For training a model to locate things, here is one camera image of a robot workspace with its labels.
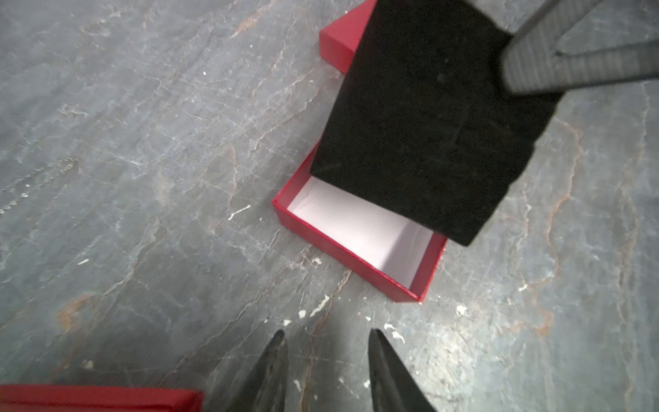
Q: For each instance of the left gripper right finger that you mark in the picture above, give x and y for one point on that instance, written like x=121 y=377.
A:
x=392 y=386

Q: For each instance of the red jewelry box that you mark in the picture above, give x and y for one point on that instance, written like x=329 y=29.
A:
x=396 y=255
x=97 y=398

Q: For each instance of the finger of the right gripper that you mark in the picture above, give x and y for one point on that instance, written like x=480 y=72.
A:
x=532 y=63

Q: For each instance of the middle red jewelry box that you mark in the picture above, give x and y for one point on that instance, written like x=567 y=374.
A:
x=396 y=255

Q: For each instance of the left red jewelry box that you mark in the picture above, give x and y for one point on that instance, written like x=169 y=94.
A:
x=97 y=398

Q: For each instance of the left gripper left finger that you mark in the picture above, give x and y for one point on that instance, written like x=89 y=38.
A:
x=265 y=387

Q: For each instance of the jewelry box lid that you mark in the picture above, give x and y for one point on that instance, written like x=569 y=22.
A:
x=339 y=41

